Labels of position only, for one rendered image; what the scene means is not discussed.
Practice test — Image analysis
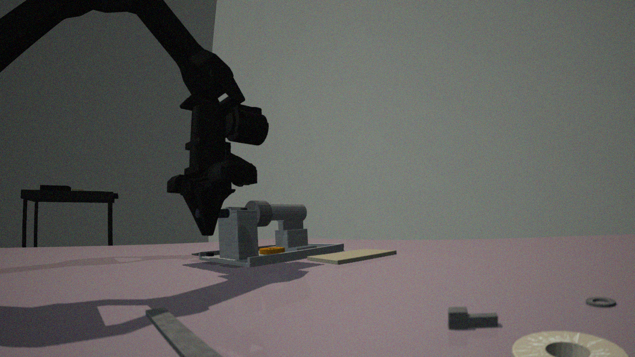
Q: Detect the grey flat bar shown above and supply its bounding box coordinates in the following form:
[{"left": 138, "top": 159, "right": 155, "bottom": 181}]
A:
[{"left": 146, "top": 308, "right": 222, "bottom": 357}]

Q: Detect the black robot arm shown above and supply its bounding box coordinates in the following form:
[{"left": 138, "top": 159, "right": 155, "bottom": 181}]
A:
[{"left": 0, "top": 0, "right": 269, "bottom": 145}]

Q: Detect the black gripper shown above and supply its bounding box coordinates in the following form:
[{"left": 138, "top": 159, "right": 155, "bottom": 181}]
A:
[{"left": 167, "top": 132, "right": 257, "bottom": 236}]

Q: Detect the beige flat ring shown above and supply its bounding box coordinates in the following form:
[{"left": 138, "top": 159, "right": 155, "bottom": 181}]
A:
[{"left": 512, "top": 331, "right": 630, "bottom": 357}]

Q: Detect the tan flat plate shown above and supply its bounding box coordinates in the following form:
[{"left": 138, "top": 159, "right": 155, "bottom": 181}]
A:
[{"left": 307, "top": 249, "right": 396, "bottom": 264}]

